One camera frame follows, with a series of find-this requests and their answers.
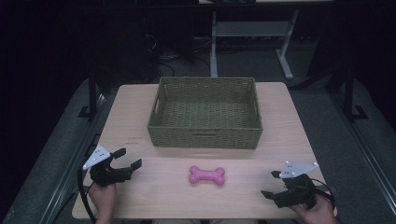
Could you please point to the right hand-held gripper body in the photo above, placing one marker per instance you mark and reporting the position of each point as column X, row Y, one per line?
column 297, row 193

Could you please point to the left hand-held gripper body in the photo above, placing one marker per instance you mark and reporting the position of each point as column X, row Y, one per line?
column 107, row 175

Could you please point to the pink bone-shaped toy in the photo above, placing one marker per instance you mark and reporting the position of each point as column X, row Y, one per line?
column 207, row 175

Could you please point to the green woven basket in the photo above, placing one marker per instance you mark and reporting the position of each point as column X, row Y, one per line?
column 205, row 115

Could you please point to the person's left hand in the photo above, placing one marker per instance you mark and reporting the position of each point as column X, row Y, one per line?
column 104, row 199

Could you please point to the person's right hand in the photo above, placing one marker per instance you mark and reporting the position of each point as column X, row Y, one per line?
column 319, row 214

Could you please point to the black metal stand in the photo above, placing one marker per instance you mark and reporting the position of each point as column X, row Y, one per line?
column 349, row 93
column 92, row 96

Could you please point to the metal side rail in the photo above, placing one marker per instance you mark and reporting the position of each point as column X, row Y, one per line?
column 73, row 161
column 364, row 146

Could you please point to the white metal table frame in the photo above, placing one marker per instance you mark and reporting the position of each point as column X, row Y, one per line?
column 249, row 28

